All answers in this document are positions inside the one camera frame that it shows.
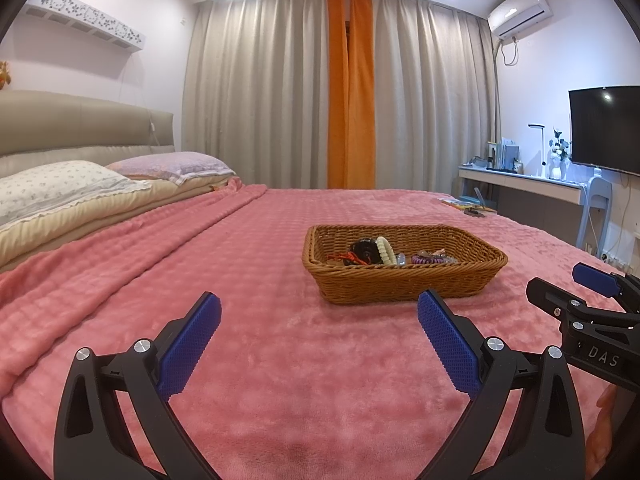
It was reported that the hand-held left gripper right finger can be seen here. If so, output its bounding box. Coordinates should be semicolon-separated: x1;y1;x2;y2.
417;289;587;480

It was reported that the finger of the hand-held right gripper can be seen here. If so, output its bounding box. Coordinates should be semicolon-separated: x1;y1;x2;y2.
572;261;640;311
526;276;601;331

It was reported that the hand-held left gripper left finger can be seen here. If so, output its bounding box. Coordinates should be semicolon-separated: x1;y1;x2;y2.
52;290;223;480

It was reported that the pale bead bracelet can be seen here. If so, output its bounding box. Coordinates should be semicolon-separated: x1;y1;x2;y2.
376;236;397;266

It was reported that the brown wicker basket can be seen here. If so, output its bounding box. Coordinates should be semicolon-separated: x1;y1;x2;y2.
301;224;509;306

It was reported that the red string bracelet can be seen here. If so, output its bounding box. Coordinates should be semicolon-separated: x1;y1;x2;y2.
327;252;371;266

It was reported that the person's right hand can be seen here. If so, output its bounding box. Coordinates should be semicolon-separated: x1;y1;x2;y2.
597;385;625;461

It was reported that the white power strip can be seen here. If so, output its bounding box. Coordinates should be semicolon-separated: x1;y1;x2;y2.
585;242;626;267

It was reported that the light blue plastic chair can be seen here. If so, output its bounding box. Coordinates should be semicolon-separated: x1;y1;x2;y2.
575;175;613;253

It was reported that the pink fleece blanket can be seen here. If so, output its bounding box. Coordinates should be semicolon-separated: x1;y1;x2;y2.
0;184;626;480

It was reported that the white grey desk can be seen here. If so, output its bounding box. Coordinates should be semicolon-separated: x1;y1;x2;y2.
457;165;593;248

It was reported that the white vase with flowers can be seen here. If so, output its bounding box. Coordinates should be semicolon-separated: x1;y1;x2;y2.
547;127;572;181

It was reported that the light blue storage box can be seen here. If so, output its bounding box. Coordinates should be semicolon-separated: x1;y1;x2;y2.
457;180;488;206

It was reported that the white desk lamp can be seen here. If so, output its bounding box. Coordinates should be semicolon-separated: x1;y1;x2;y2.
529;122;549;178

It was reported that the row of books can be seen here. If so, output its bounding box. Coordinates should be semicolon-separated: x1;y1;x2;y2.
487;137;523;173

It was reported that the beige folded quilt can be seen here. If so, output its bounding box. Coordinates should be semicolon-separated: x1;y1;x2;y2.
0;175;242;273

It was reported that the black television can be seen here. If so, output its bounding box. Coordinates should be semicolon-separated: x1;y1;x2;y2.
568;86;640;177

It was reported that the pale pink pillow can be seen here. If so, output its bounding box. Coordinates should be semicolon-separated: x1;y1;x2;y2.
106;151;236;184

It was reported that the white floral pillow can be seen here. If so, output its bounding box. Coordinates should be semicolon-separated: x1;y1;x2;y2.
0;160;152;233

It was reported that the beige curtain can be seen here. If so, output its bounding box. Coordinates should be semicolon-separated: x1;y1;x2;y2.
372;0;501;196
182;0;333;191

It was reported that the grey padded headboard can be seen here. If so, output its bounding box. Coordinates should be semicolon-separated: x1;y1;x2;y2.
0;90;176;181

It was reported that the orange curtain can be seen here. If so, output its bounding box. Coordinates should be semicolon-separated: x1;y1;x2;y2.
325;0;377;190

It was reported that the white air conditioner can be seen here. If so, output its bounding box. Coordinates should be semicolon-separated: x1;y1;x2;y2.
487;0;555;38

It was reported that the white air conditioner cable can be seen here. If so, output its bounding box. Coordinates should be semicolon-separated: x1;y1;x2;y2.
500;35;521;67

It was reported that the white patterned wall shelf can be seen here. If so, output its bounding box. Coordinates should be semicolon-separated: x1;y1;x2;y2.
22;0;147;53

